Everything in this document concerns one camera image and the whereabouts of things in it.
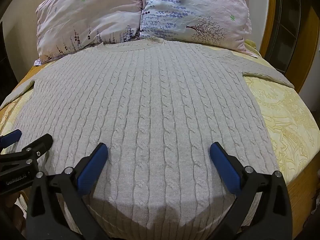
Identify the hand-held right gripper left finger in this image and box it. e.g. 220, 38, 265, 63
26, 142, 113, 240

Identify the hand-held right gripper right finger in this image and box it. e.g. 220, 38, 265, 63
209, 142, 293, 240

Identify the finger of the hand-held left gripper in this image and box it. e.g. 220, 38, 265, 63
0, 133, 54, 171
0, 129, 22, 148

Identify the cream cable-knit sweater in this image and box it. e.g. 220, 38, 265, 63
0, 37, 295, 239

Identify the yellow patterned bedspread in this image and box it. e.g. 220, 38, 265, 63
0, 39, 320, 240

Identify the pink floral pillow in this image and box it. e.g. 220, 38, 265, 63
34, 0, 143, 67

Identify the tree print floral pillow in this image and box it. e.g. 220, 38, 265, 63
137, 0, 252, 52

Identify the wooden bed frame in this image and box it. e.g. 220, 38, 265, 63
259, 0, 320, 93

